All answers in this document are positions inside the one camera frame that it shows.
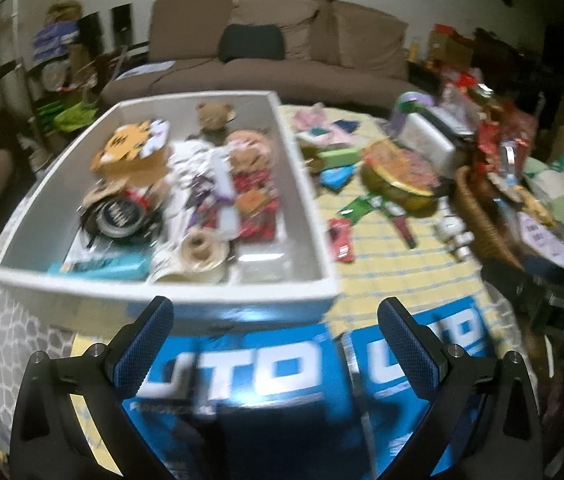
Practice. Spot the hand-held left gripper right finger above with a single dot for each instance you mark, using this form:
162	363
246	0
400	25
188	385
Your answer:
404	345

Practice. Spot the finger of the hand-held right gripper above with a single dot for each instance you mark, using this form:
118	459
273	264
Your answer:
509	280

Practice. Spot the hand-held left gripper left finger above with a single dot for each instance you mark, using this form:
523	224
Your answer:
144	345

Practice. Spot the white storage box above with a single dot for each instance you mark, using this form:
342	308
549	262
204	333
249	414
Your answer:
161	286

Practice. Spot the small red packet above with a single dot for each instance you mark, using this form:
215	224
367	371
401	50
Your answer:
341	240

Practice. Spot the green packet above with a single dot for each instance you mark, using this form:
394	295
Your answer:
359	206

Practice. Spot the round yellow-rimmed snack tin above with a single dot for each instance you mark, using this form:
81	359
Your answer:
402	170

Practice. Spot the blue printed carton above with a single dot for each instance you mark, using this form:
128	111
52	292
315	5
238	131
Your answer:
242	375
412	340

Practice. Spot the purple white card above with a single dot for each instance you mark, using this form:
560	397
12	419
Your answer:
542	235

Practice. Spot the wicker basket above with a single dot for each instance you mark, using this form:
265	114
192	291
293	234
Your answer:
482	220

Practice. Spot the yellow checked tablecloth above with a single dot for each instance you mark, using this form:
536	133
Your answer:
392	280

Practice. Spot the green white pillow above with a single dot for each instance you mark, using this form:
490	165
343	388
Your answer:
559	185

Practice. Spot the beige tape roll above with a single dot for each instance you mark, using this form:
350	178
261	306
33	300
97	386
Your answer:
214	256

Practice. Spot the dark red packet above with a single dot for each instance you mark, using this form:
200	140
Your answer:
402	226

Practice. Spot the black round tin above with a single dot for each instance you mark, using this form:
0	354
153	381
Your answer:
119	217

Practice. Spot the grey patterned mat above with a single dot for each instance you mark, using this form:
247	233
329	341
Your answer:
6	340

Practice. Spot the pile of red snack packets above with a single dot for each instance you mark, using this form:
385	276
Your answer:
502	135

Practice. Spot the brown cardboard tag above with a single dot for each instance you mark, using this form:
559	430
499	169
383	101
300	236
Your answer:
106	190

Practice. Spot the silver box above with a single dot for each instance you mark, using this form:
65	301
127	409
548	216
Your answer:
427	140

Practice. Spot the red packets in box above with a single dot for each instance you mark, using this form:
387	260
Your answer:
259	222

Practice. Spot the small teal box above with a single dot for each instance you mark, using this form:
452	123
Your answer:
337	178

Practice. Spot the purple white packet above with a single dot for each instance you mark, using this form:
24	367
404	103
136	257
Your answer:
224	182

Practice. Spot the green box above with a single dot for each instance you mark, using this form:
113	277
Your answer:
339	157

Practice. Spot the tiger face box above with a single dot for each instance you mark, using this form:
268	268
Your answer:
121	147

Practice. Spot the purple green bag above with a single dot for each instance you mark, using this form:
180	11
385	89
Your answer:
412	105

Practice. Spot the pink plush bear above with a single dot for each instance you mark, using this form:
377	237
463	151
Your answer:
249	152

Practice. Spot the pink cloth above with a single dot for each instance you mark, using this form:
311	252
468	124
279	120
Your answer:
322	122

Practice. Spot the brown teddy bear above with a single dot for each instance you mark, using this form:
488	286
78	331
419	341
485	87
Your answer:
214	117

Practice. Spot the green plastic bag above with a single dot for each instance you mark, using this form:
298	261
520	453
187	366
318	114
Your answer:
74	115

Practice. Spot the cardboard box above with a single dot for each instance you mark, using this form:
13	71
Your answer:
449	45

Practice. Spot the brown sofa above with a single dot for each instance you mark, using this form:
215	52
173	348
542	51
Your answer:
312	35

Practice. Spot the blue purple bag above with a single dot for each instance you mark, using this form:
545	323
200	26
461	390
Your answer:
54	40

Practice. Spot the black cushion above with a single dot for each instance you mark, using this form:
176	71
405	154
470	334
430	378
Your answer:
252	42

